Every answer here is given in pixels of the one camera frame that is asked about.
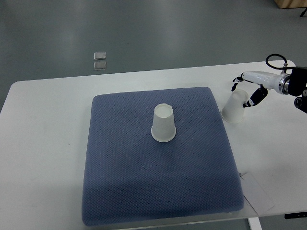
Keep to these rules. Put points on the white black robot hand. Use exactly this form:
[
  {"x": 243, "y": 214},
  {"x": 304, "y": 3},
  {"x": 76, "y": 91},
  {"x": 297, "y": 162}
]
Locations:
[{"x": 266, "y": 81}]

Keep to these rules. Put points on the white paper cup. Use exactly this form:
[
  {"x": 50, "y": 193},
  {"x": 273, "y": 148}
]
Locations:
[
  {"x": 163, "y": 128},
  {"x": 233, "y": 110}
]

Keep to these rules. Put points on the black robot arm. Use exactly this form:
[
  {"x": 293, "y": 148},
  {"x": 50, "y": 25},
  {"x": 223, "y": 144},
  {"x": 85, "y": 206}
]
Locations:
[{"x": 293, "y": 81}]

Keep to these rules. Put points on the black tripod leg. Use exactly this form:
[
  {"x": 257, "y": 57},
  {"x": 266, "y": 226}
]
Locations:
[{"x": 303, "y": 13}]

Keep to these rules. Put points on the wooden box corner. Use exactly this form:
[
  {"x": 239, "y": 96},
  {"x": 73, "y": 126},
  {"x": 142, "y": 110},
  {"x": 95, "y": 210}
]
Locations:
[{"x": 289, "y": 4}]

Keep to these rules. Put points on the white paper tag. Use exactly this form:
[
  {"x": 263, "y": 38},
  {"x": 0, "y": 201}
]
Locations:
[{"x": 255, "y": 195}]

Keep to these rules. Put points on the black table control panel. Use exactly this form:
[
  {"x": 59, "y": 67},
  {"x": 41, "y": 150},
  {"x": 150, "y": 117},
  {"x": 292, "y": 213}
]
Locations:
[{"x": 295, "y": 215}]

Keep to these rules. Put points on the white table leg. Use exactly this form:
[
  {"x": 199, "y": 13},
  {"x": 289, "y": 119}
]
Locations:
[{"x": 254, "y": 224}]

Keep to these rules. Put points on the blue textured cushion mat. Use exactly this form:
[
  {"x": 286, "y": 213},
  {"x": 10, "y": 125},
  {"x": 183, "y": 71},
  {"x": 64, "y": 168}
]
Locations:
[{"x": 129, "y": 176}]

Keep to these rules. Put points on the upper metal floor plate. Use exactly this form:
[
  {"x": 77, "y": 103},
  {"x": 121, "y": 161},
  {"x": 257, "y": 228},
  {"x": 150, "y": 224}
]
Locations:
[{"x": 100, "y": 55}]

